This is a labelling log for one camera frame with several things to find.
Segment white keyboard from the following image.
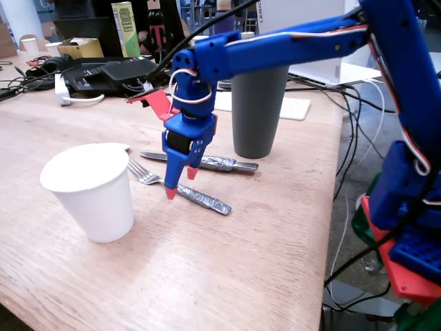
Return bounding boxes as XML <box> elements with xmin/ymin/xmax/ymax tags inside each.
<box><xmin>213</xmin><ymin>91</ymin><xmax>312</xmax><ymax>121</ymax></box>

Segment red robot base plate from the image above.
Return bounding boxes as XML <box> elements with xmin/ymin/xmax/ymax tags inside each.
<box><xmin>360</xmin><ymin>194</ymin><xmax>441</xmax><ymax>308</ymax></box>

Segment red wrist camera mount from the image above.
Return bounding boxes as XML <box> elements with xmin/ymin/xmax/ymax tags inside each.
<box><xmin>125</xmin><ymin>88</ymin><xmax>180</xmax><ymax>121</ymax></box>

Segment green clamp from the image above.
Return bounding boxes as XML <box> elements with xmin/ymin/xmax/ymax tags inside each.
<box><xmin>350</xmin><ymin>172</ymin><xmax>383</xmax><ymax>258</ymax></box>
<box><xmin>394</xmin><ymin>296</ymin><xmax>441</xmax><ymax>331</ymax></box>

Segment black headphones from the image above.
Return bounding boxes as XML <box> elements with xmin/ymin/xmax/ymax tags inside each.
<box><xmin>25</xmin><ymin>53</ymin><xmax>75</xmax><ymax>79</ymax></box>

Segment taped metal fork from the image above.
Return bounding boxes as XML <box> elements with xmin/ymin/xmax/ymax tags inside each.
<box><xmin>127</xmin><ymin>157</ymin><xmax>232</xmax><ymax>217</ymax></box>

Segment tall white cardboard box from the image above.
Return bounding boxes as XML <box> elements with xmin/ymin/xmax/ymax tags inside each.
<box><xmin>256</xmin><ymin>0</ymin><xmax>345</xmax><ymax>81</ymax></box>

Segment flat white box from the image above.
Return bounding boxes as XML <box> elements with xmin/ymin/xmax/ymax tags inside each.
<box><xmin>287</xmin><ymin>57</ymin><xmax>383</xmax><ymax>87</ymax></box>

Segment black bottle pink letter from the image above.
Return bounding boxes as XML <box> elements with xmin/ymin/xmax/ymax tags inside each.
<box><xmin>147</xmin><ymin>0</ymin><xmax>173</xmax><ymax>65</ymax></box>

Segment black labelled equipment case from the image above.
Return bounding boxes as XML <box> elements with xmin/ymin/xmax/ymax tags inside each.
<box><xmin>61</xmin><ymin>57</ymin><xmax>163</xmax><ymax>99</ymax></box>

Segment taped metal knife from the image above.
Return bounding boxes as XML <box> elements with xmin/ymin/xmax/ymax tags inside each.
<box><xmin>139</xmin><ymin>150</ymin><xmax>259</xmax><ymax>173</ymax></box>

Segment white adapter with cable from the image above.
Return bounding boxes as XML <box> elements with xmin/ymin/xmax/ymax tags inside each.
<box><xmin>54</xmin><ymin>73</ymin><xmax>106</xmax><ymax>107</ymax></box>

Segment yellow green snack tube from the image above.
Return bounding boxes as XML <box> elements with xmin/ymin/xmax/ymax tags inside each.
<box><xmin>110</xmin><ymin>1</ymin><xmax>142</xmax><ymax>59</ymax></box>

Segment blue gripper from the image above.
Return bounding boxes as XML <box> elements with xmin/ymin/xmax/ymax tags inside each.
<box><xmin>161</xmin><ymin>112</ymin><xmax>218</xmax><ymax>201</ymax></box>

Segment tall gray glass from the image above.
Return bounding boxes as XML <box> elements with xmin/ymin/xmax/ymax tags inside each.
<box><xmin>229</xmin><ymin>63</ymin><xmax>290</xmax><ymax>159</ymax></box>

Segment brown cardboard box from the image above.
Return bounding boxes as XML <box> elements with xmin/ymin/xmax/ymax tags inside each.
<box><xmin>0</xmin><ymin>15</ymin><xmax>18</xmax><ymax>59</ymax></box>

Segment yellow cardboard box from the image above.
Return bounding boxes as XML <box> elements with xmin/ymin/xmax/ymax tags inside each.
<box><xmin>57</xmin><ymin>37</ymin><xmax>105</xmax><ymax>59</ymax></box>

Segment black hanging cable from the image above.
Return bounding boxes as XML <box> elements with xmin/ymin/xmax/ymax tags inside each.
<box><xmin>332</xmin><ymin>91</ymin><xmax>362</xmax><ymax>201</ymax></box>

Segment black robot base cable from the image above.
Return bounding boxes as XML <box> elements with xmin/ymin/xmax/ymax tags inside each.
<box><xmin>323</xmin><ymin>165</ymin><xmax>441</xmax><ymax>289</ymax></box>

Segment black camera cable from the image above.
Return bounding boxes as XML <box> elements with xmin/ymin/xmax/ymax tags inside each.
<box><xmin>150</xmin><ymin>0</ymin><xmax>260</xmax><ymax>79</ymax></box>

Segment white hanging cable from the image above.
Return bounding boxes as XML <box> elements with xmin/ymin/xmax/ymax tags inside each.
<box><xmin>329</xmin><ymin>78</ymin><xmax>387</xmax><ymax>301</ymax></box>

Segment dark gray rectangular device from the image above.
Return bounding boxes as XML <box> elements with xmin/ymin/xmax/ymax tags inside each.
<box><xmin>101</xmin><ymin>59</ymin><xmax>160</xmax><ymax>83</ymax></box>

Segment gray metal table foot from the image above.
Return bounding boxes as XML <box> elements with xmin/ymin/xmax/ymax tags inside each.
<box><xmin>322</xmin><ymin>278</ymin><xmax>400</xmax><ymax>319</ymax></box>

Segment black laptop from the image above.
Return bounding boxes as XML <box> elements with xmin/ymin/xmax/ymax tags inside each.
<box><xmin>53</xmin><ymin>16</ymin><xmax>125</xmax><ymax>58</ymax></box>

